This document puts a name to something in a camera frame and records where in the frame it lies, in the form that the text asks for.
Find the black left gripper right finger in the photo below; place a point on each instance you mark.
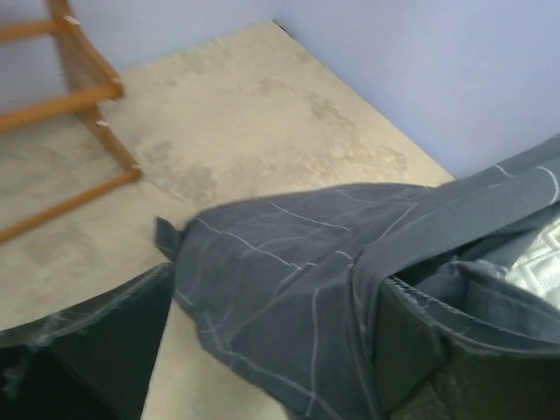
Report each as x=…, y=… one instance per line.
x=468, y=348

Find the dark grey checked pillowcase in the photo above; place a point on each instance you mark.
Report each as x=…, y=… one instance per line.
x=280, y=288

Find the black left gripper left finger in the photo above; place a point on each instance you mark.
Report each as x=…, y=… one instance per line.
x=93, y=360

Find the wooden shelf rack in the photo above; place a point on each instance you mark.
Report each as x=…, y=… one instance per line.
x=90, y=80

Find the white and yellow pillow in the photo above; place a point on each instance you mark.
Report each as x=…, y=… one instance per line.
x=537, y=269

